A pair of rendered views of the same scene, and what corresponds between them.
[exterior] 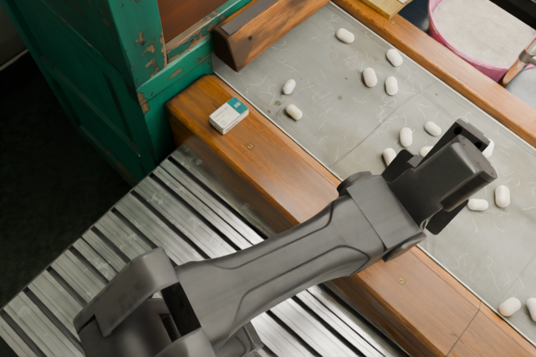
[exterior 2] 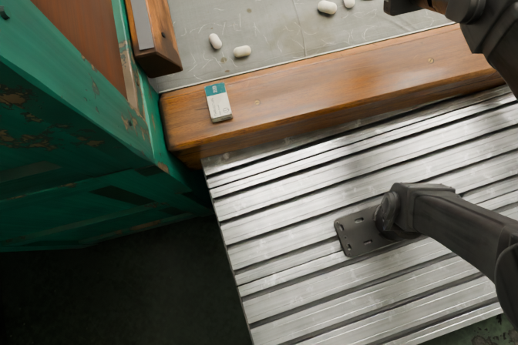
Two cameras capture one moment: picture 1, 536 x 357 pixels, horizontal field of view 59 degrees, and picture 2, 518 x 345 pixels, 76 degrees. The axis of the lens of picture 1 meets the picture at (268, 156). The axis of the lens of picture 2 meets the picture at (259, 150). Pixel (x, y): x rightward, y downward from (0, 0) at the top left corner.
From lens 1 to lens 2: 0.34 m
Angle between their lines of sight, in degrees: 20
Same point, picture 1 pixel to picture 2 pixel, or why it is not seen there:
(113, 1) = (91, 114)
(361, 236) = not seen: outside the picture
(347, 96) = (250, 4)
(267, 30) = (163, 17)
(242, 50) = (169, 50)
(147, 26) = (119, 106)
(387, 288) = (431, 73)
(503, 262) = not seen: outside the picture
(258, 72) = (183, 57)
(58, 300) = (283, 329)
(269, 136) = (257, 82)
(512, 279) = not seen: outside the picture
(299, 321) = (398, 153)
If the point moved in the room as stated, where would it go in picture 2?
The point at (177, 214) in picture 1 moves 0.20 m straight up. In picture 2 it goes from (263, 197) to (263, 178)
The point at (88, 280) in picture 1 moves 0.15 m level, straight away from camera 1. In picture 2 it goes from (280, 296) to (199, 333)
